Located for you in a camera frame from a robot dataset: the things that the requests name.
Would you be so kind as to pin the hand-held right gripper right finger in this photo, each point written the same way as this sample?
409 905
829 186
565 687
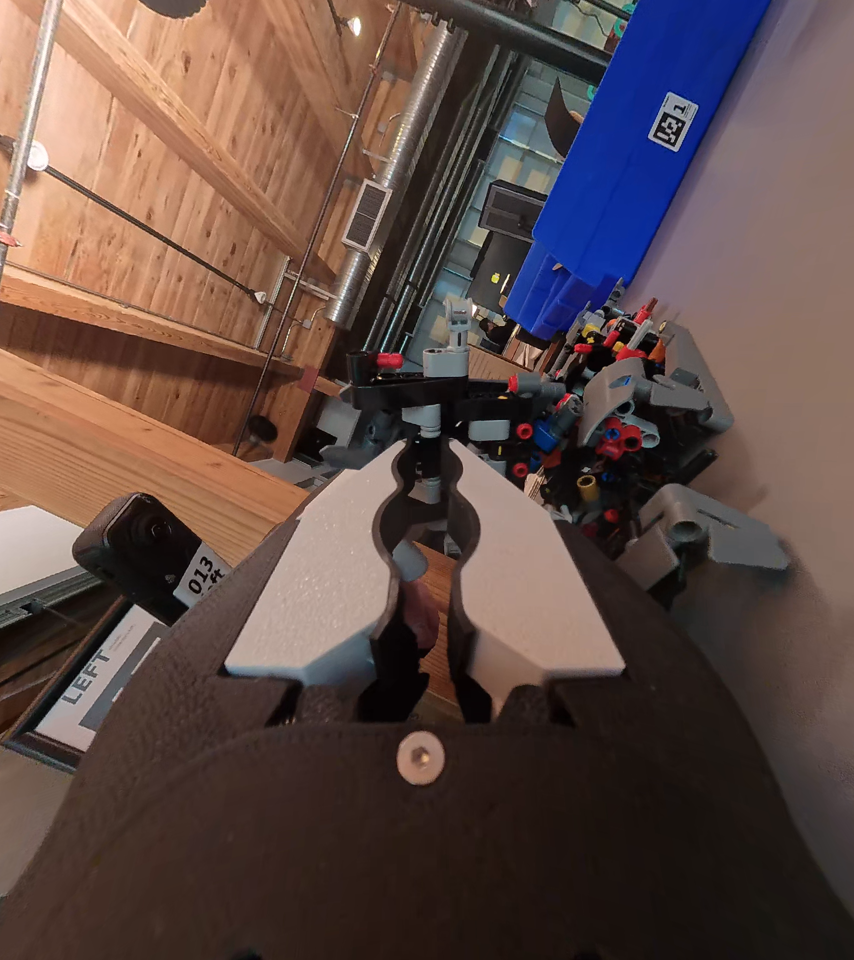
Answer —
539 592

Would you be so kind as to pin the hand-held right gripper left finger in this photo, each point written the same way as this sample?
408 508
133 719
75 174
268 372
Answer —
307 592

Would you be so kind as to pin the black grey lego sub-assembly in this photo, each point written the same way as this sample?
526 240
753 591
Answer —
397 390

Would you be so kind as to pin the partly built lego model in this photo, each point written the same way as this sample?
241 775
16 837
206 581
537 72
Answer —
621 397

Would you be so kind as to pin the white flat panel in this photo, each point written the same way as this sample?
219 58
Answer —
7 562

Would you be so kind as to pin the blue plastic bin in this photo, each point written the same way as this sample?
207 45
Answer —
547 292

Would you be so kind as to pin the black ceiling rod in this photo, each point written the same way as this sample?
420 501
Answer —
119 214

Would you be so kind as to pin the white vent grille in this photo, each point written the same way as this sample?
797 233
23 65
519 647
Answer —
367 214

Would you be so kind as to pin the metal ceiling pipe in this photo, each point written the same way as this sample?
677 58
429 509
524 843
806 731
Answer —
22 150

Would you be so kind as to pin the blue bin with printed tag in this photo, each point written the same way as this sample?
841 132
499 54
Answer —
621 150

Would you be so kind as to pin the dark wall screen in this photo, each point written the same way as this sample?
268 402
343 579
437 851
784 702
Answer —
513 210

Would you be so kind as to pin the silver ventilation duct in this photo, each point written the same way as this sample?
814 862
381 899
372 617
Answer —
412 135

